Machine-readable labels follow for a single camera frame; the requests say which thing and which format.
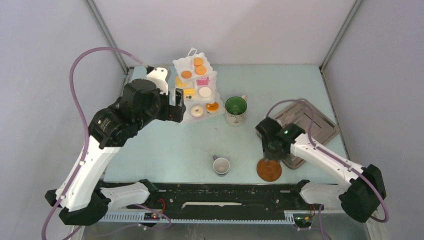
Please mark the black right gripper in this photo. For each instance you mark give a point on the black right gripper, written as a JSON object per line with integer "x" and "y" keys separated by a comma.
{"x": 269, "y": 156}

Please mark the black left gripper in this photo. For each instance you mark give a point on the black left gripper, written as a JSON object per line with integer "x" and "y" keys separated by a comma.
{"x": 174, "y": 113}

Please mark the white glazed donut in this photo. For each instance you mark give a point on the white glazed donut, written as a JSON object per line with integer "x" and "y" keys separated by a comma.
{"x": 197, "y": 111}

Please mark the yellow layered cake slice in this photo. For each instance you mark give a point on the yellow layered cake slice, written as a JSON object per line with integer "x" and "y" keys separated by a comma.
{"x": 189, "y": 93}

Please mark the yellow swirl roll cake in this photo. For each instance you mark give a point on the yellow swirl roll cake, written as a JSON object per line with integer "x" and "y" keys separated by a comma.
{"x": 179, "y": 83}

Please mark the orange glazed donut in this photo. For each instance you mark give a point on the orange glazed donut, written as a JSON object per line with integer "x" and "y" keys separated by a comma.
{"x": 212, "y": 107}

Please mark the white round cream cake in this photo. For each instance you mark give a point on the white round cream cake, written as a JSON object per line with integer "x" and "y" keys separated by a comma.
{"x": 205, "y": 92}

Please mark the large wooden coaster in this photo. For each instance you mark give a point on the large wooden coaster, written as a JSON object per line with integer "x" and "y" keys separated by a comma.
{"x": 269, "y": 170}

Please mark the round biscuit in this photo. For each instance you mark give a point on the round biscuit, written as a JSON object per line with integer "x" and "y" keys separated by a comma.
{"x": 200, "y": 70}
{"x": 198, "y": 61}
{"x": 186, "y": 74}

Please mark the large floral green-inside mug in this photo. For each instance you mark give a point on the large floral green-inside mug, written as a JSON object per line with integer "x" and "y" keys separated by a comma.
{"x": 235, "y": 110}

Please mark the small white grey cup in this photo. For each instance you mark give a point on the small white grey cup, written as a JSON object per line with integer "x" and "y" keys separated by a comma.
{"x": 221, "y": 166}

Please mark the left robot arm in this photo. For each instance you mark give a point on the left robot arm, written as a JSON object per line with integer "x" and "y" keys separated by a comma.
{"x": 82, "y": 201}

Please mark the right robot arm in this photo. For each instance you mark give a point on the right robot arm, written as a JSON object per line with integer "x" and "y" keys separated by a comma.
{"x": 331, "y": 165}

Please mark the white three-tier dessert stand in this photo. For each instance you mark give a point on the white three-tier dessert stand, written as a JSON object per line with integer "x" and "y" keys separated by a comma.
{"x": 186, "y": 64}

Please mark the stainless steel tray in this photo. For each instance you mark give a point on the stainless steel tray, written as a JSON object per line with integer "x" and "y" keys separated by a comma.
{"x": 302, "y": 113}

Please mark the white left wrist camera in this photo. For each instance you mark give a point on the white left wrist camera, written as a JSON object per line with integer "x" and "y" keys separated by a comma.
{"x": 159, "y": 75}

